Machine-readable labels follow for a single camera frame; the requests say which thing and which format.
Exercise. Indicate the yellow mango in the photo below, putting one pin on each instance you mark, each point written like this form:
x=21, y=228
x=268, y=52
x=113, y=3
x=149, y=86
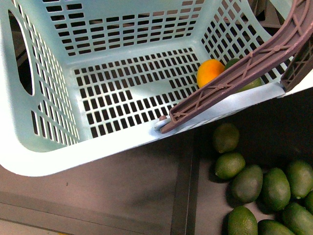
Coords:
x=208, y=71

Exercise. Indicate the light blue plastic basket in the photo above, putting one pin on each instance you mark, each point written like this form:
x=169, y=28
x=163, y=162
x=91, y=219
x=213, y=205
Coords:
x=84, y=79

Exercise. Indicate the dark green avocado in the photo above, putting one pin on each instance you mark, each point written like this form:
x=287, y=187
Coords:
x=256, y=83

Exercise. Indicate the brown basket handle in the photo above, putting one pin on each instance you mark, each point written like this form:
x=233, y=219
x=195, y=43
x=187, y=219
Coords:
x=293, y=34

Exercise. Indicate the green avocado top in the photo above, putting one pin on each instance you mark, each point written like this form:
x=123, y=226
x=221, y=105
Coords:
x=225, y=138

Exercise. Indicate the green avocado bottom left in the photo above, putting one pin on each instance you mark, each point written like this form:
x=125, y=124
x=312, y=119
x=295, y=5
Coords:
x=241, y=221

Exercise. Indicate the green avocado centre right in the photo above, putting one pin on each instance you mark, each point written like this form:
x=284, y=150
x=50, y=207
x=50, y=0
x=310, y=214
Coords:
x=276, y=191

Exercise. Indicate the green avocado far right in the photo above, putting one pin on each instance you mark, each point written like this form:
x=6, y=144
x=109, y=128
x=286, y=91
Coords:
x=300, y=177

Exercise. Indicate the green avocado bottom middle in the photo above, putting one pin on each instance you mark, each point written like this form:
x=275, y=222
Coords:
x=272, y=227

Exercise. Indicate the green avocado right edge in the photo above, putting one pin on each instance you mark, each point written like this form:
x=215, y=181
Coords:
x=308, y=202

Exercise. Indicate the green avocado bottom right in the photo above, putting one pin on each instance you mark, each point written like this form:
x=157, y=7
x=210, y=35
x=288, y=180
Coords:
x=298, y=219

